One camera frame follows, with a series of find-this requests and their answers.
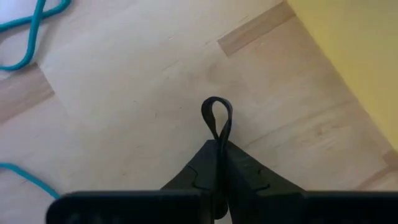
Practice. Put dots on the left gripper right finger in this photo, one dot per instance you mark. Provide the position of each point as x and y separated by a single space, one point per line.
255 186

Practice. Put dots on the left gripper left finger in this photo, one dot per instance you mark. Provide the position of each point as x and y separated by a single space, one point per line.
192 174

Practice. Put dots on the wide black rubber band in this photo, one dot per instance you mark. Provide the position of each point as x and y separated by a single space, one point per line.
206 113

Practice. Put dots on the yellow plastic bin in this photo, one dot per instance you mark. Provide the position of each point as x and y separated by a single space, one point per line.
357 46

